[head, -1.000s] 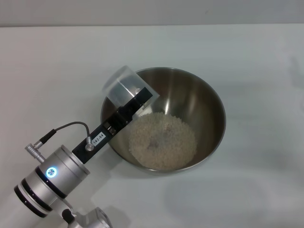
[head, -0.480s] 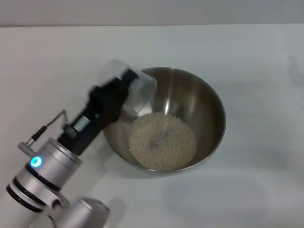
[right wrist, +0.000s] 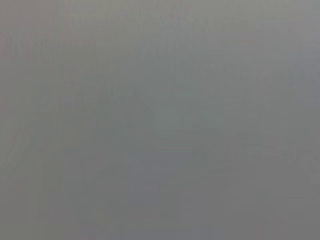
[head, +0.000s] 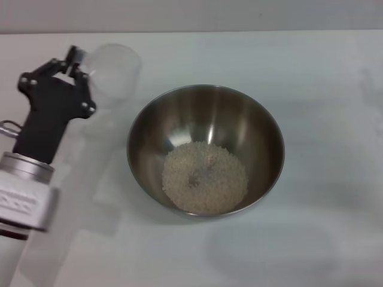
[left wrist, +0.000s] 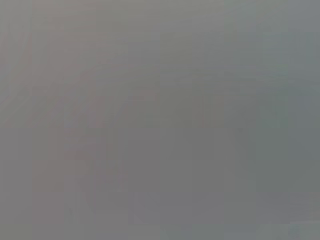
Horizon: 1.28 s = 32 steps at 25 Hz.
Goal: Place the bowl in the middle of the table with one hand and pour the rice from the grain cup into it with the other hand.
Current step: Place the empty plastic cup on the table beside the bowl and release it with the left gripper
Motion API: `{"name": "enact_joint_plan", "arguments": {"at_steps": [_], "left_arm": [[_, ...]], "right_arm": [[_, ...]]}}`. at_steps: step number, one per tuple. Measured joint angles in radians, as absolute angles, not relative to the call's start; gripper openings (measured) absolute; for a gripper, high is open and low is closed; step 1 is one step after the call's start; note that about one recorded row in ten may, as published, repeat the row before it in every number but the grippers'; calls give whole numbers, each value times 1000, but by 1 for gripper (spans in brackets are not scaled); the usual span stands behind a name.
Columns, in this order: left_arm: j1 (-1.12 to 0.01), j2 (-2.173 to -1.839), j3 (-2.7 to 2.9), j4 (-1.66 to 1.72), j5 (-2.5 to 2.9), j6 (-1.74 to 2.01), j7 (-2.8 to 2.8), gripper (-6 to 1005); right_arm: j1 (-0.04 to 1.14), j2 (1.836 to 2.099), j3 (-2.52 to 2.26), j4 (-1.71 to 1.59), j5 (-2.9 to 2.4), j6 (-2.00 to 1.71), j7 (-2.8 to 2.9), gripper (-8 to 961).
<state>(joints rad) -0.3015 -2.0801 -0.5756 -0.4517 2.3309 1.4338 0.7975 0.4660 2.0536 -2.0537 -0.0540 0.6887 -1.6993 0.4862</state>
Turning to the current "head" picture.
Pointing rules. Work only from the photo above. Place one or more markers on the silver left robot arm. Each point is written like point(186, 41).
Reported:
point(24, 194)

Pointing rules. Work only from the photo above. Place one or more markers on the white rice grains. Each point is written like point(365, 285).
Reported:
point(221, 188)

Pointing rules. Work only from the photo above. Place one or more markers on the clear plastic measuring cup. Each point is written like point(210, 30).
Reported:
point(113, 74)

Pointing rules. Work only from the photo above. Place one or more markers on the stainless steel mixing bowl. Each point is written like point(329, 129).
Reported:
point(239, 119)

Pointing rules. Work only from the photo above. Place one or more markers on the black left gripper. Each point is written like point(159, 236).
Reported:
point(48, 119)

